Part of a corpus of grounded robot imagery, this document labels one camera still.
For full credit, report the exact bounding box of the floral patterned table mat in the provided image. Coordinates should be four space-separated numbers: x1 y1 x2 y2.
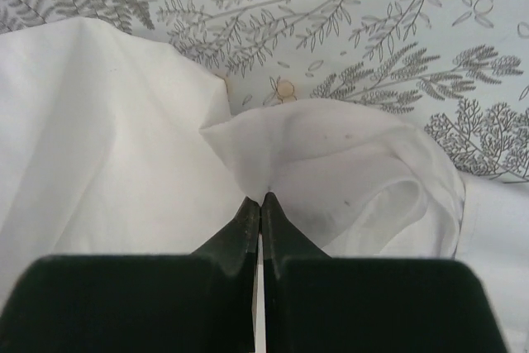
1 0 528 188

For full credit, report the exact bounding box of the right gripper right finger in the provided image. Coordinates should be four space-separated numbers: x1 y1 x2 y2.
262 193 506 352

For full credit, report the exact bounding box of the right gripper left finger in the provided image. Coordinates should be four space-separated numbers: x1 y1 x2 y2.
1 199 260 352

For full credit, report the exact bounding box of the white long sleeve shirt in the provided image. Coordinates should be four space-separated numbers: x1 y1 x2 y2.
1 18 528 352

